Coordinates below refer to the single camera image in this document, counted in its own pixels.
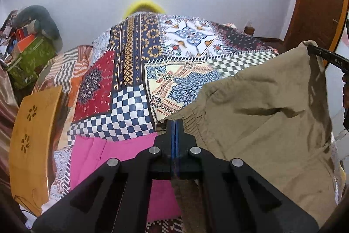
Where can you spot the wooden framed mirror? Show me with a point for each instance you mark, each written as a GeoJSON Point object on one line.
{"type": "Point", "coordinates": [339, 28]}

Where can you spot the orange box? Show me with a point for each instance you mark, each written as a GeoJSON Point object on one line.
{"type": "Point", "coordinates": [24, 43]}

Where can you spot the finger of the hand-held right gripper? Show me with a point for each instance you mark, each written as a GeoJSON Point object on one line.
{"type": "Point", "coordinates": [327, 58]}

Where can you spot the yellow plush pillow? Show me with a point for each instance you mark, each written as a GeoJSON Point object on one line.
{"type": "Point", "coordinates": [143, 6]}

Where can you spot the pink cloth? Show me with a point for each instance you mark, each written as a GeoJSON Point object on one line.
{"type": "Point", "coordinates": [90, 156]}

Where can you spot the wooden bedpost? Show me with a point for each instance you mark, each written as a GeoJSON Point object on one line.
{"type": "Point", "coordinates": [249, 30]}

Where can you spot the patchwork printed blanket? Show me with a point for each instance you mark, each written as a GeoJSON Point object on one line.
{"type": "Point", "coordinates": [122, 85]}

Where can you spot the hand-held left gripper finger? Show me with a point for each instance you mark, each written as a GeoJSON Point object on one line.
{"type": "Point", "coordinates": [173, 138]}
{"type": "Point", "coordinates": [178, 138]}

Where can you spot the pile of patterned cloth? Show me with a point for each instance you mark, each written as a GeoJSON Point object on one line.
{"type": "Point", "coordinates": [8, 28]}

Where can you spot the orange patterned bed sheet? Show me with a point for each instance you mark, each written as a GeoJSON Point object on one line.
{"type": "Point", "coordinates": [69, 69]}

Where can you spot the wooden headboard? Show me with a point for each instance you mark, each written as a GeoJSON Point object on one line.
{"type": "Point", "coordinates": [32, 140]}

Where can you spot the striped brown curtain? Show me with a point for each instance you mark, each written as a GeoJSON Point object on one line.
{"type": "Point", "coordinates": [5, 118]}

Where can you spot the green patterned bag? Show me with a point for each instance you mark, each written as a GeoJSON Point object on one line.
{"type": "Point", "coordinates": [30, 61]}

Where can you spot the khaki pants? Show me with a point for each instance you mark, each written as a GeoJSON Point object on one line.
{"type": "Point", "coordinates": [259, 118]}

